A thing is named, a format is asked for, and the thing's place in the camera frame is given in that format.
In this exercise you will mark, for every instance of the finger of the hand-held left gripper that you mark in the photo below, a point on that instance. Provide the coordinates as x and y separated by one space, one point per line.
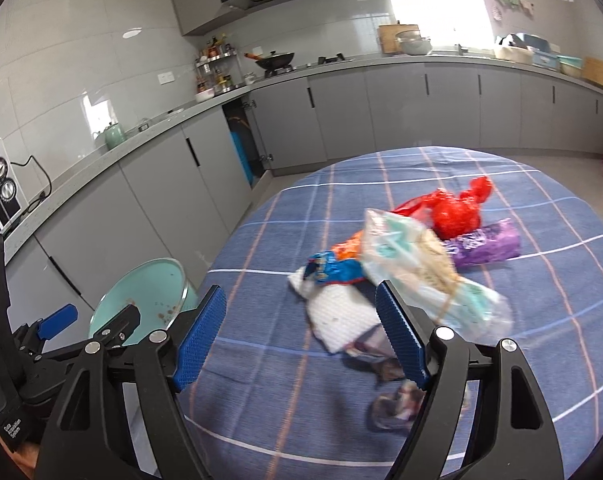
56 321
124 322

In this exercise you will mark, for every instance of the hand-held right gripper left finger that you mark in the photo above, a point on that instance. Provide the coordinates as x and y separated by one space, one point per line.
201 340

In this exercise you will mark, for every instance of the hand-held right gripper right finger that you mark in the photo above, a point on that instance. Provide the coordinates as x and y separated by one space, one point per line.
401 335

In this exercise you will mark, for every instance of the teal printed waste bin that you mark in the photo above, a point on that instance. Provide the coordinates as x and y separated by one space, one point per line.
146 285

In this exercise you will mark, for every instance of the white paper towel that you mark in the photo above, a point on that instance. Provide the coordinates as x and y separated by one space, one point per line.
341 315

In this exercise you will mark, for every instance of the foil wrapper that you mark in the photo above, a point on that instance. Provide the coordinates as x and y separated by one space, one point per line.
396 405

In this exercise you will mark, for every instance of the clear plastic bag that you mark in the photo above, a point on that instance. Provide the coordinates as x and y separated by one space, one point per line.
421 260

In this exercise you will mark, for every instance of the blue orange snack packet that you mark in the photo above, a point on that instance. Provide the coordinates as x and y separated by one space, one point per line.
331 267

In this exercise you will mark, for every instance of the purple snack packet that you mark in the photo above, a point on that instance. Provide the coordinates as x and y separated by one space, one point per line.
486 245

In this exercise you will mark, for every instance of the red plastic bag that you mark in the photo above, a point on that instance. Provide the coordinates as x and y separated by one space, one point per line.
456 210

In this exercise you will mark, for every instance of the blue plaid tablecloth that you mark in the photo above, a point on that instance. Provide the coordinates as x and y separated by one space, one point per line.
531 310

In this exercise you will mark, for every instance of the green ceramic jar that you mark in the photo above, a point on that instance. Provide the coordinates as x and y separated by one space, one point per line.
115 136

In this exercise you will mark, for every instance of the blue plastic container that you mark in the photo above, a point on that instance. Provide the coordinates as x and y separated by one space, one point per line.
242 157

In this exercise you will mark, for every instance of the grey base cabinets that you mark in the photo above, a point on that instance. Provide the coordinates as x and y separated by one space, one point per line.
381 110

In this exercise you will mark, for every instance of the white bowl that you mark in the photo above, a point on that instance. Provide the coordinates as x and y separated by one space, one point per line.
205 95

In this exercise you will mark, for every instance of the metal spice rack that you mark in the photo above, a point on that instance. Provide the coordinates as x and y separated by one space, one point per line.
216 67

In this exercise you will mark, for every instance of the gas stove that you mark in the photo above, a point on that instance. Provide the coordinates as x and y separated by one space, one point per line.
311 64

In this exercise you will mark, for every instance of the black wok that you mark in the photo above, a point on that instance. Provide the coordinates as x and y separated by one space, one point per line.
276 61

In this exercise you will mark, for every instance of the metal faucet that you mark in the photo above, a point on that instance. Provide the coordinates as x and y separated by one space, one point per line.
462 50

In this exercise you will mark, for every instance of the wooden cutting board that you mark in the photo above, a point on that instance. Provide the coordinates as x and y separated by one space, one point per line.
387 37

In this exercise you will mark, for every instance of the white plastic container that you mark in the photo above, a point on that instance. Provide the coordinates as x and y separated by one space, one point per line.
511 54

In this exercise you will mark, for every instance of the light blue container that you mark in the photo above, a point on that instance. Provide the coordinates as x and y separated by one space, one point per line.
546 60

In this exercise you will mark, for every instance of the green plastic basin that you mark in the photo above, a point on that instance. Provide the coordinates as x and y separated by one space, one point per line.
570 66

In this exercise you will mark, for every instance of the small wooden board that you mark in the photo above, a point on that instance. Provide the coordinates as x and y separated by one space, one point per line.
596 72

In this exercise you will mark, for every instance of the kitchen window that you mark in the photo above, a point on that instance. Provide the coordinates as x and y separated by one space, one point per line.
436 0

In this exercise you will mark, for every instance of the white wall socket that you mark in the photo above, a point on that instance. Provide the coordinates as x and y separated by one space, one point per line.
165 78

